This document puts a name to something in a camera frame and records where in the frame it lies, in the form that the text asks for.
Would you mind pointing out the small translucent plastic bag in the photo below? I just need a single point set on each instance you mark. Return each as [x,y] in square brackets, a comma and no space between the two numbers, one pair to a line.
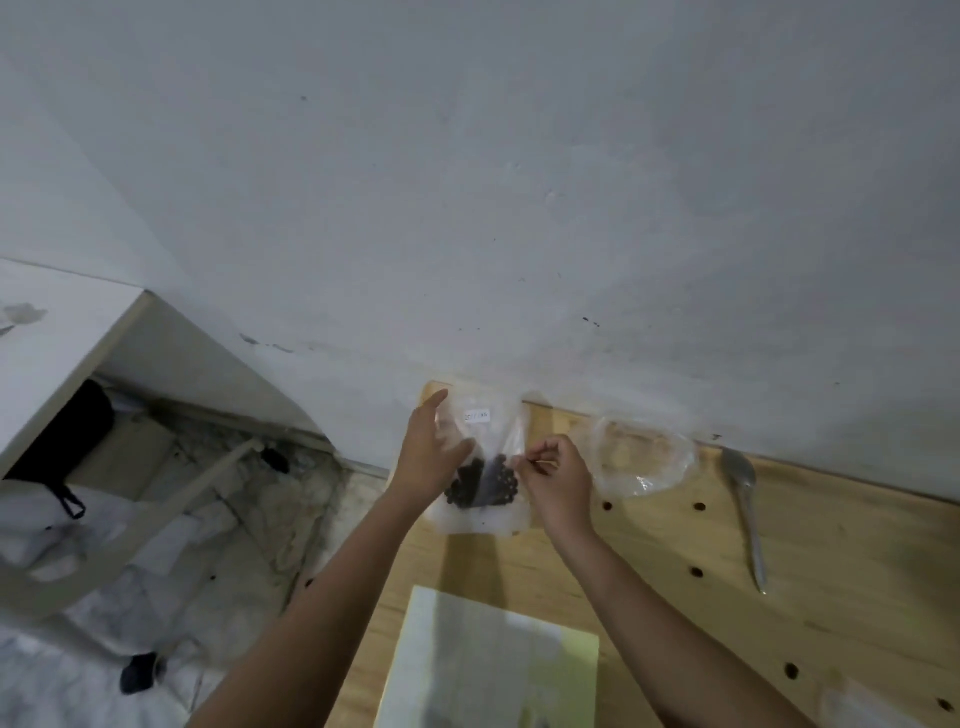
[862,709]
[487,521]

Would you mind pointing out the small white paper label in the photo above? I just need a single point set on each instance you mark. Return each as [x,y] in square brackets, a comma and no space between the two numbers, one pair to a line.
[476,415]

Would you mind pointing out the metal spoon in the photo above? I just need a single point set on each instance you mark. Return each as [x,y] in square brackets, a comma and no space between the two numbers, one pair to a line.
[739,469]

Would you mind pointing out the person's right hand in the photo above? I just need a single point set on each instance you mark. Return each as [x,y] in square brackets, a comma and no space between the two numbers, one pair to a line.
[562,487]

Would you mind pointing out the pale yellow label sheet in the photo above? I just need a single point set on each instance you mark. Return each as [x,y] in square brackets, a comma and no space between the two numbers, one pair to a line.
[465,660]

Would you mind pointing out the large clear plastic bag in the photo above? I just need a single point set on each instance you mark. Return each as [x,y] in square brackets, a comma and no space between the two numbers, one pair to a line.
[645,457]

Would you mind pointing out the brown cardboard box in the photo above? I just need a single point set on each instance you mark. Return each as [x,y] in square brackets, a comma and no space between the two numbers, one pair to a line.
[127,461]

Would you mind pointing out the dark floor debris lump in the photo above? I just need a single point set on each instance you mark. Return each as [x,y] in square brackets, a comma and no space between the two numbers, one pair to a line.
[275,459]

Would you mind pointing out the person's left hand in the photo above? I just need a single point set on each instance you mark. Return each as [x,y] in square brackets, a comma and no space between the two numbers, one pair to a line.
[427,465]

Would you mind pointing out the wooden stick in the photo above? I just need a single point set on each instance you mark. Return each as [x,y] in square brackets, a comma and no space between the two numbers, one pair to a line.
[142,525]

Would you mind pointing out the white grey cabinet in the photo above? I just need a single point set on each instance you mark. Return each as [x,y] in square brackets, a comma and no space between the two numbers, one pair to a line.
[187,367]

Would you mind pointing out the person's left forearm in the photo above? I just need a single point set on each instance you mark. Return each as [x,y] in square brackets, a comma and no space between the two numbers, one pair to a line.
[307,630]

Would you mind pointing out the small black floor object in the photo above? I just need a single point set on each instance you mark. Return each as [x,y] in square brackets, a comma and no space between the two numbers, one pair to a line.
[141,673]

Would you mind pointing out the person's right forearm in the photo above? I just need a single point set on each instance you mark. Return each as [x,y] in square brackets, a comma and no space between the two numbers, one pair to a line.
[675,645]

